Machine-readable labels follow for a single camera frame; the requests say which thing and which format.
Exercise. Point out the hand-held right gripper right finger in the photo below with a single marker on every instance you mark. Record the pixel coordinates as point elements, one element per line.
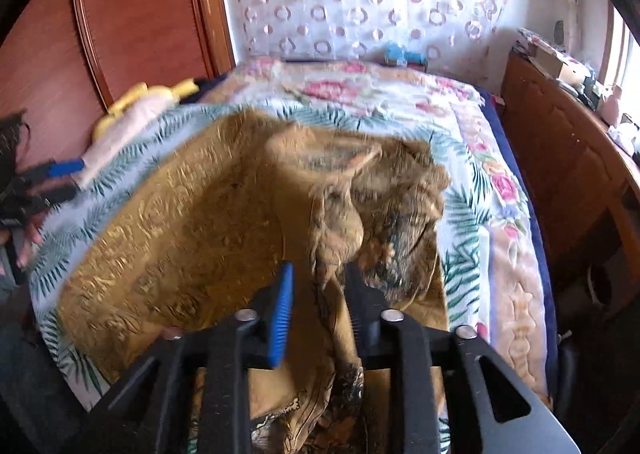
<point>367,319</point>

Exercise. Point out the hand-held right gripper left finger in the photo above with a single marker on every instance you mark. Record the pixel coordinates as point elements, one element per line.
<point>280,319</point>

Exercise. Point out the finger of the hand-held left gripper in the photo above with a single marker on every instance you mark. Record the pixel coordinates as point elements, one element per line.
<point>57,195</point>
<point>65,167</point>

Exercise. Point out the brown sunflower print shirt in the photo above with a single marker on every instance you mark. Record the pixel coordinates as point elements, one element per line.
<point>210,214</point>

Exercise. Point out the person's left hand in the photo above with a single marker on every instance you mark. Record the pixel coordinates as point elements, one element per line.
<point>27,234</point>

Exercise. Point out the white pillow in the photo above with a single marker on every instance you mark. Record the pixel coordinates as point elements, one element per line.
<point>125,133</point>

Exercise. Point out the yellow plush toy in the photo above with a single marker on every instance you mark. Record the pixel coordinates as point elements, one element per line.
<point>135,96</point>

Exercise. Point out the leaf print bed sheet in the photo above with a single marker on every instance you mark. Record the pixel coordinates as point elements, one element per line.
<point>465,234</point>

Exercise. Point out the wooden wardrobe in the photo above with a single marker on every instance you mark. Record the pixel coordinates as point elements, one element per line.
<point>140,23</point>

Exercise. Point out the navy bed sheet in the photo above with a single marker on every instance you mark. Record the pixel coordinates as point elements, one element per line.
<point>520,194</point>

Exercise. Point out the pink floral quilt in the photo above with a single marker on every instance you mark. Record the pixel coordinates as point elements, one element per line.
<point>400,88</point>

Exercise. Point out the wooden cabinet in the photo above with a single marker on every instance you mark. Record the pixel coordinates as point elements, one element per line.
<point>565,158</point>

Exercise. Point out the blue packet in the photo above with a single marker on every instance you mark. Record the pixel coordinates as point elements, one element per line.
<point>400,54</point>

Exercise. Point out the white plastic bag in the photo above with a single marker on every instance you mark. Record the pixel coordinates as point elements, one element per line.
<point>622,139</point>

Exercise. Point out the cardboard box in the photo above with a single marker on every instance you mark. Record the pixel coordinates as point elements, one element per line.
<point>555,61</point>

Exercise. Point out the window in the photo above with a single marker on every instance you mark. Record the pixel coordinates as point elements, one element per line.
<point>622,48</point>

